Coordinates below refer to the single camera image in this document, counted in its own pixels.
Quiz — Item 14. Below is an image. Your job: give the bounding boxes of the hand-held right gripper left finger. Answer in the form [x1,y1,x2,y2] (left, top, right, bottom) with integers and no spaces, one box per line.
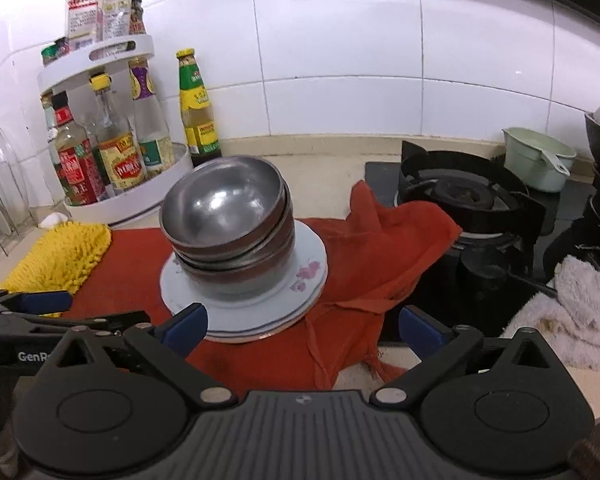
[44,302,238,409]

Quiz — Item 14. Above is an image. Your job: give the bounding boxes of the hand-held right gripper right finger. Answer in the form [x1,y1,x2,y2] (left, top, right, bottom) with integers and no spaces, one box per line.
[369,305,562,409]

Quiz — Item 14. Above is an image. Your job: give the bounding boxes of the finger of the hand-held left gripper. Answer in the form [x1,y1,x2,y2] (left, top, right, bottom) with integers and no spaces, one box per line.
[0,289,74,318]
[0,310,152,347]

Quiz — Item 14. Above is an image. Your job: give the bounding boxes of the cream plate small flower border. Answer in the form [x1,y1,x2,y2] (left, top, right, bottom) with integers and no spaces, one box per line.
[200,305,312,345]

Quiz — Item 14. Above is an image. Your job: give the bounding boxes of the stainless steel bowl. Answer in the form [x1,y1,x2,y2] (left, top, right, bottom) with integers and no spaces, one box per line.
[177,210,297,302]
[172,185,293,266]
[159,156,287,251]

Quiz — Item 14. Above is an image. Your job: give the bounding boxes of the white plate pink flowers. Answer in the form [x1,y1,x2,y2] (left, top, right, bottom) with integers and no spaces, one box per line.
[162,280,327,335]
[159,220,328,322]

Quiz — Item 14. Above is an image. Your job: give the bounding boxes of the person's right forearm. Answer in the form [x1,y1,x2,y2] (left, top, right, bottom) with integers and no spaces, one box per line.
[567,439,600,480]

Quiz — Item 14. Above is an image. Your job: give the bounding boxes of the yellow chenille mat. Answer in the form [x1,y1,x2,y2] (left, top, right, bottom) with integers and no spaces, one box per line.
[0,222,112,317]

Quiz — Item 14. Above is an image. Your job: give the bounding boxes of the red cloth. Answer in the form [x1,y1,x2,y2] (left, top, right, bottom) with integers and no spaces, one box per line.
[62,180,463,391]

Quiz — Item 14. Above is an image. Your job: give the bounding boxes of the white two-tier condiment rack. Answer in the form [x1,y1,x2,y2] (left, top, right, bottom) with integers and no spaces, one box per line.
[36,34,193,226]

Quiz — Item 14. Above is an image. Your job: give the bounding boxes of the red cap soy sauce bottle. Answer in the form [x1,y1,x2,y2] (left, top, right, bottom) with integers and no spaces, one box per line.
[51,91,108,206]

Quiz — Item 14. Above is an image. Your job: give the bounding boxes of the large glass pot lid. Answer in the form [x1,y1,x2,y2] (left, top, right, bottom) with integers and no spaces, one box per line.
[0,121,31,236]

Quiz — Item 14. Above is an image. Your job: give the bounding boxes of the white fluffy towel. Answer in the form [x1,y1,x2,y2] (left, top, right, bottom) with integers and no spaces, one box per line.
[500,255,600,373]

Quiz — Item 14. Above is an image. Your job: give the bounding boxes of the yellow cap vinegar bottle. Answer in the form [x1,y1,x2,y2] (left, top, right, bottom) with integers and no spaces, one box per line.
[90,74,147,192]

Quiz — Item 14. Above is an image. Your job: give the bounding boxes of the purple label clear bottle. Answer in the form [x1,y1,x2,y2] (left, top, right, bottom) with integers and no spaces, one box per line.
[128,58,177,172]

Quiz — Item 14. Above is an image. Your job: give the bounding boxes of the pale green measuring cup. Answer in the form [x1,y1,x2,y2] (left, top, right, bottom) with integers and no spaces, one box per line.
[501,127,577,193]

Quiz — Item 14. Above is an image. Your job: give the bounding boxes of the green yellow label sauce bottle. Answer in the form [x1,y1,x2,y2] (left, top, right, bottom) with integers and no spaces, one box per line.
[176,49,223,167]

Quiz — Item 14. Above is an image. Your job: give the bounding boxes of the pink white seasoning packet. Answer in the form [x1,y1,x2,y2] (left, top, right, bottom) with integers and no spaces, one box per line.
[65,0,103,41]

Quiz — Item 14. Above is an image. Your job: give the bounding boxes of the red label seasoning bottle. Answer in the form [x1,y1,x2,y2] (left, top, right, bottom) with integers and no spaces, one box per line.
[129,0,147,36]

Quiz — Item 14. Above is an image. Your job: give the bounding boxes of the white yellow seasoning packet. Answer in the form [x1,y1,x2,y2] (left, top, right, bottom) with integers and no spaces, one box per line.
[97,0,132,38]

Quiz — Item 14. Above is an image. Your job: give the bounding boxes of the wire lid rack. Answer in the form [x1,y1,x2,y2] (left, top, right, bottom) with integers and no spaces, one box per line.
[0,170,22,257]

